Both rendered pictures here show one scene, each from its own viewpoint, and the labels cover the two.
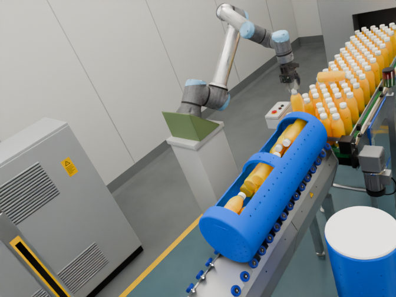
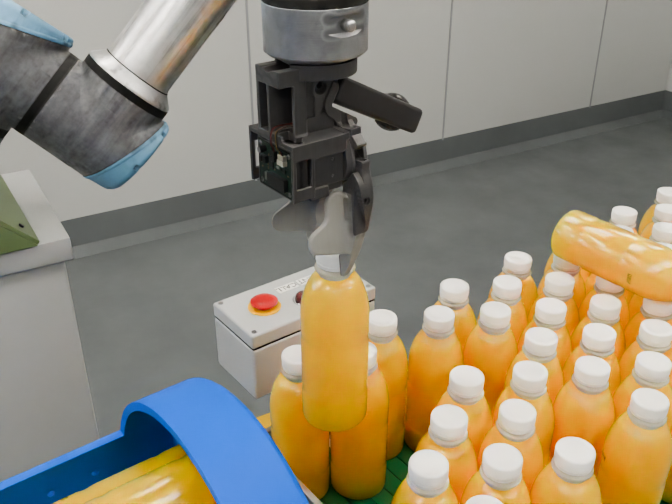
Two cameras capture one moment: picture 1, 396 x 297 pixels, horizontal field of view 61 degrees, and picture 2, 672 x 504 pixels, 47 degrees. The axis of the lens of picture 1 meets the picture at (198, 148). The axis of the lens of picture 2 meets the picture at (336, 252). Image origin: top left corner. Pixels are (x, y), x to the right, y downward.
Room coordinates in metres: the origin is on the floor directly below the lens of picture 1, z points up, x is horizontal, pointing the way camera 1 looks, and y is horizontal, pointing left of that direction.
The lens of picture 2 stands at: (1.19, -0.72, 1.65)
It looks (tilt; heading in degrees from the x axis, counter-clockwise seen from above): 29 degrees down; 4
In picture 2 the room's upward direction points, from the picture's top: straight up
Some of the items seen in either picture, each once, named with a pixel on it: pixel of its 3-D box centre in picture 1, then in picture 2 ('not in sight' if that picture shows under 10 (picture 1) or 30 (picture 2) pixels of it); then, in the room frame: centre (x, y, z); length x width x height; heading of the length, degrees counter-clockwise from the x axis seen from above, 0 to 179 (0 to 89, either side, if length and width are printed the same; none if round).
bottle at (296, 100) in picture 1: (297, 105); (334, 341); (1.86, -0.68, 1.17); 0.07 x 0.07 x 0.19
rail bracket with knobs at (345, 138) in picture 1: (346, 145); not in sight; (1.59, -0.81, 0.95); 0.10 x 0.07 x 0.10; 41
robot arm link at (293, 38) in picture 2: (285, 57); (317, 30); (1.85, -0.66, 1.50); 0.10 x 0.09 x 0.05; 41
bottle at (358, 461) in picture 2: not in sight; (359, 423); (1.93, -0.70, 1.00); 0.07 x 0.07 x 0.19
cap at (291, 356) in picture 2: not in sight; (298, 363); (1.92, -0.63, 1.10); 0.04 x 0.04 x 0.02
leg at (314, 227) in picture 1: (313, 224); not in sight; (1.73, -0.55, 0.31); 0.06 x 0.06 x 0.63; 41
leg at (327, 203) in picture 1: (333, 229); not in sight; (1.62, -0.64, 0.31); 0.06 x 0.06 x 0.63; 41
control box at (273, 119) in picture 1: (279, 115); (296, 324); (2.07, -0.61, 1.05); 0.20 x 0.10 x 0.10; 131
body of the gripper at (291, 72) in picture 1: (287, 71); (310, 124); (1.85, -0.66, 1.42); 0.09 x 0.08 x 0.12; 131
